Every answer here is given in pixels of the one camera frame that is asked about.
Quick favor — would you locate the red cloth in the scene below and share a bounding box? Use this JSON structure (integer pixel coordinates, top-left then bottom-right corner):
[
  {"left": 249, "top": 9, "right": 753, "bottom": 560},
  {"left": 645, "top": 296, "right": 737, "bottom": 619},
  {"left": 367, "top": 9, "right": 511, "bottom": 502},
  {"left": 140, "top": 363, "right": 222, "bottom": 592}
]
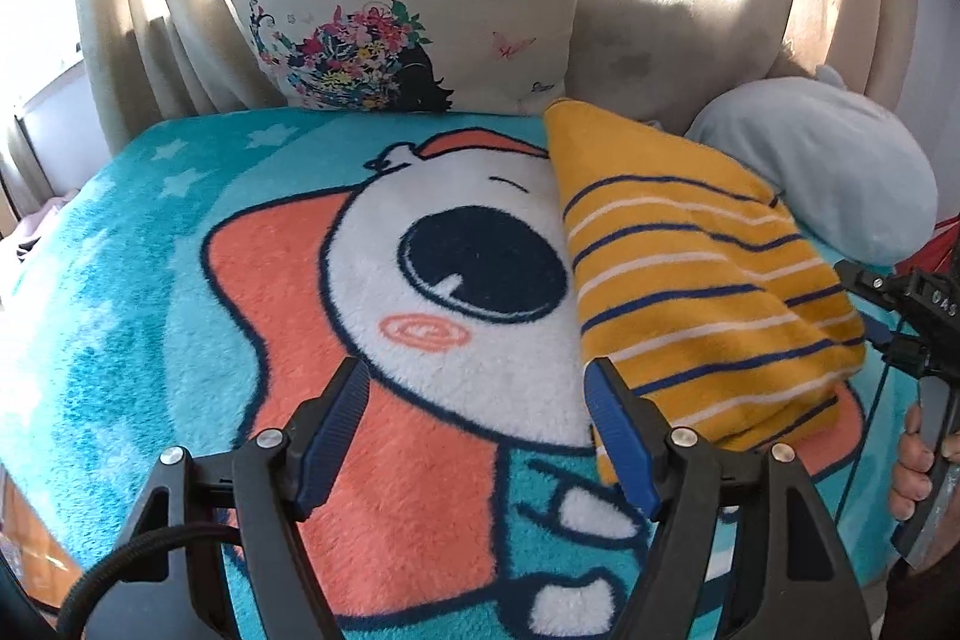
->
[{"left": 928, "top": 218, "right": 960, "bottom": 285}]

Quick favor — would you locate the cream curtain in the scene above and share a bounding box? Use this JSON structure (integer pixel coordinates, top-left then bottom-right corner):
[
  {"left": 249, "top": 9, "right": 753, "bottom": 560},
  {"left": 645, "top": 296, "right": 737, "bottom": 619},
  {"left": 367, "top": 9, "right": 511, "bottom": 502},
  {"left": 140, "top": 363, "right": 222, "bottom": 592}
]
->
[{"left": 73, "top": 0, "right": 927, "bottom": 157}]

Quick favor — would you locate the yellow striped sweater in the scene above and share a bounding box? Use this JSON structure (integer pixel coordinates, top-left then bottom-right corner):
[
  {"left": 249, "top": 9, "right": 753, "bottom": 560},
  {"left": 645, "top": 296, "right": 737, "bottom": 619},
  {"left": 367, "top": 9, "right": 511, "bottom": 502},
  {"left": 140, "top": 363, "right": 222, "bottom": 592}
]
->
[{"left": 541, "top": 96, "right": 871, "bottom": 487}]

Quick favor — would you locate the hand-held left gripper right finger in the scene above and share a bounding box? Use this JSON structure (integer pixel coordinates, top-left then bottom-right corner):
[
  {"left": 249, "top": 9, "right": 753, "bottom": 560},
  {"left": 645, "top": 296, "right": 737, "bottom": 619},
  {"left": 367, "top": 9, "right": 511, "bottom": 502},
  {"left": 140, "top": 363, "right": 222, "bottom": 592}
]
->
[{"left": 583, "top": 356, "right": 877, "bottom": 640}]

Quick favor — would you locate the lilac cloth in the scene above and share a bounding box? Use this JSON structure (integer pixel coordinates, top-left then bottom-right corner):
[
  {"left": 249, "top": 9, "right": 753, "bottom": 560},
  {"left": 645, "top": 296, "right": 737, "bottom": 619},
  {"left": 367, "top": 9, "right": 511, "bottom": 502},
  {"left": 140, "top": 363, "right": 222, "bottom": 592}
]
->
[{"left": 0, "top": 196, "right": 72, "bottom": 262}]

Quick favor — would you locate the teal cartoon fleece blanket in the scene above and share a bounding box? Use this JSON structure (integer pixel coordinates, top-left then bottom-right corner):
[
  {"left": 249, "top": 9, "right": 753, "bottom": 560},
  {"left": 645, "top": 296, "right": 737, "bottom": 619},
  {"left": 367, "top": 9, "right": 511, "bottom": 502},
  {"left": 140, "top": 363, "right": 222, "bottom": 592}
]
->
[{"left": 0, "top": 111, "right": 960, "bottom": 640}]

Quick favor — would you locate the black braided cable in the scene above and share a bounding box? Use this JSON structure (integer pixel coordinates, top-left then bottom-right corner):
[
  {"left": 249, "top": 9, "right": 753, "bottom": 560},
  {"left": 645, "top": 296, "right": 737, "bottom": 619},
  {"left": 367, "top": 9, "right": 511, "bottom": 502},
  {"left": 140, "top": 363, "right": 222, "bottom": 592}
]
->
[{"left": 56, "top": 524, "right": 242, "bottom": 640}]

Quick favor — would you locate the light blue plush toy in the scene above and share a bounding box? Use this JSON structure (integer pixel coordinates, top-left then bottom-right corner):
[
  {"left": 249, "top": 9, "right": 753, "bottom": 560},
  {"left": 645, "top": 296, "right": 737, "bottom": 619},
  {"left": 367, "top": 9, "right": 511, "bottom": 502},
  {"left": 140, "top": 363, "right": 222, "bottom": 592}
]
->
[{"left": 684, "top": 61, "right": 941, "bottom": 266}]

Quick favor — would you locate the person's right hand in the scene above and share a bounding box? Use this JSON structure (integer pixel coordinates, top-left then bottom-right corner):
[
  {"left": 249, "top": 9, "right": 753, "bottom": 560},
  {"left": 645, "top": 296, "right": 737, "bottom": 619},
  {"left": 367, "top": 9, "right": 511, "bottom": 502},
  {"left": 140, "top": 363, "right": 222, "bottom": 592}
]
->
[{"left": 889, "top": 401, "right": 960, "bottom": 522}]

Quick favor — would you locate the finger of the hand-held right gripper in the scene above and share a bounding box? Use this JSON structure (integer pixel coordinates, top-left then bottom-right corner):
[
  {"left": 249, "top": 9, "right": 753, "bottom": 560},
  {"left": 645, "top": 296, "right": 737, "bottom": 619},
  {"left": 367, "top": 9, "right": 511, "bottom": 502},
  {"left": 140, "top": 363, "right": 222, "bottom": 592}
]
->
[
  {"left": 834, "top": 259, "right": 901, "bottom": 313},
  {"left": 874, "top": 336, "right": 938, "bottom": 380}
]

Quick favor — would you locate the grey plush cushion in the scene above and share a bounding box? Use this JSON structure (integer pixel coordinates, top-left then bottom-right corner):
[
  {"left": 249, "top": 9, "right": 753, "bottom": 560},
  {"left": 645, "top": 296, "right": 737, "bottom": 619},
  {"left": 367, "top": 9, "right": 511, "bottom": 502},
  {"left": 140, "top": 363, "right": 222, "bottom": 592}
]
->
[{"left": 564, "top": 0, "right": 797, "bottom": 133}]

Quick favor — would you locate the person's right forearm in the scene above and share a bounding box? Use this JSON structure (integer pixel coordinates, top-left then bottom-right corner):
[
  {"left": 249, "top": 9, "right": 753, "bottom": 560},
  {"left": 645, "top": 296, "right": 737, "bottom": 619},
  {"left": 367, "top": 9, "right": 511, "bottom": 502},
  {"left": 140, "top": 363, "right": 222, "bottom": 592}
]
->
[{"left": 885, "top": 554, "right": 960, "bottom": 640}]

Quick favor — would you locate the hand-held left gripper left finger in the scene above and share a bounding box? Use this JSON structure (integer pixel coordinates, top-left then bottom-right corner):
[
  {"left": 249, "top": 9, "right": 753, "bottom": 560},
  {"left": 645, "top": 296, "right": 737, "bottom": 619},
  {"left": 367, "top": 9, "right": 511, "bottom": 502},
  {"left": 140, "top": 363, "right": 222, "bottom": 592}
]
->
[{"left": 112, "top": 355, "right": 372, "bottom": 640}]

